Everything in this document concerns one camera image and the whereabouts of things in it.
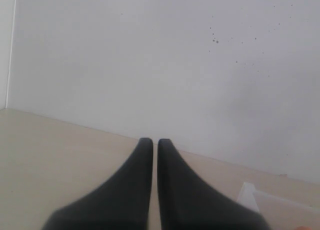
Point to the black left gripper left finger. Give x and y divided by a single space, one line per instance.
120 203

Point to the brown egg left upper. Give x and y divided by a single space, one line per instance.
303 228

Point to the clear plastic container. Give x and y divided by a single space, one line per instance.
280 213

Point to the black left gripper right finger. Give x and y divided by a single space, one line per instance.
187 202

